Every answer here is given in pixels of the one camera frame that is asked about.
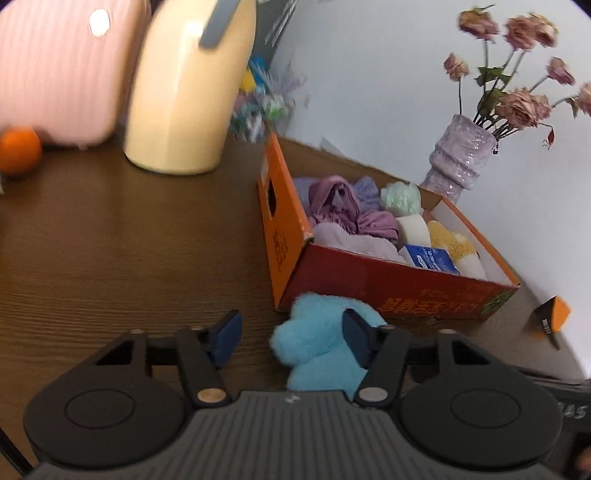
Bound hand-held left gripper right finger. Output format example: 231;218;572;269
342;308;490;409

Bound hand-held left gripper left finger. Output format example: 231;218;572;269
95;310;243;409

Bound blue plush toy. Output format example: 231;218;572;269
269;294;389;391

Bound red cardboard box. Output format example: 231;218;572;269
257;133;520;321

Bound blue tissue pack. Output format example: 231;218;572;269
398;244;461;276

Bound white round sponge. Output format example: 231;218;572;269
396;215;432;247

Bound mauve satin pouch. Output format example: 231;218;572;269
307;175;400;241

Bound yellow plush toy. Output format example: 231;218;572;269
425;220;477;261

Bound white plush toy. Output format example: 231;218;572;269
455;253;488;280

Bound pale green bag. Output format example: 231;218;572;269
379;181;423;217

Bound purple ceramic vase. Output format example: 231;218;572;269
419;114;499;204

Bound colourful clutter pile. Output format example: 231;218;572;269
231;55;308;141

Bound cream yellow suitcase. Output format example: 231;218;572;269
124;0;257;175

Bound orange fruit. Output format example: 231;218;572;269
0;128;43;176

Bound dried pink roses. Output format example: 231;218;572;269
443;4;591;151

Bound pink ribbed suitcase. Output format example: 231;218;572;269
0;0;151;148

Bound grey refrigerator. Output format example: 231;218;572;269
255;0;301;49

